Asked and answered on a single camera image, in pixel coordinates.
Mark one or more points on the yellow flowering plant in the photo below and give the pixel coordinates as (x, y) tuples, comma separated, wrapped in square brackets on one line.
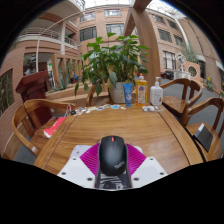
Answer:
[(209, 81)]

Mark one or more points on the blue tube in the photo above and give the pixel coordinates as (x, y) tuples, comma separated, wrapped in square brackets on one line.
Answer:
[(127, 95)]

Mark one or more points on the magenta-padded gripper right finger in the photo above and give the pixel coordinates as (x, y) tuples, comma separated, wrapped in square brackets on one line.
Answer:
[(150, 168)]

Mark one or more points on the black computer mouse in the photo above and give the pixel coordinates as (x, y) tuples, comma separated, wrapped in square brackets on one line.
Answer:
[(112, 155)]

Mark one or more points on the white pump bottle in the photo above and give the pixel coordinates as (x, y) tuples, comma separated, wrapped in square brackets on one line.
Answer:
[(156, 95)]

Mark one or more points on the yellow liquid pump bottle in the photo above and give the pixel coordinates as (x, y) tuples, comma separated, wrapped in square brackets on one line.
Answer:
[(141, 91)]

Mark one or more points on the green leafy potted plant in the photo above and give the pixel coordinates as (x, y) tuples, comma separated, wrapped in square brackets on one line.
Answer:
[(113, 61)]

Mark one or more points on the red book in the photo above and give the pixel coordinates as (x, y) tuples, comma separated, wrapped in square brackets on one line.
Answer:
[(55, 127)]

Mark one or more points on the black notebook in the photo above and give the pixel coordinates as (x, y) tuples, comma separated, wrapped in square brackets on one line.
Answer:
[(204, 136)]

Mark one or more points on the wooden armchair with black notebook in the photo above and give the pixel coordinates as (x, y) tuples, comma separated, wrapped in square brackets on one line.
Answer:
[(213, 146)]

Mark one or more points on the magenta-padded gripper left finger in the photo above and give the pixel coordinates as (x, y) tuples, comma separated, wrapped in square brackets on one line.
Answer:
[(75, 168)]

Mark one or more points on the wooden pillar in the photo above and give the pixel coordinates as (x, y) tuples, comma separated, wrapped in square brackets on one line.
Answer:
[(148, 43)]

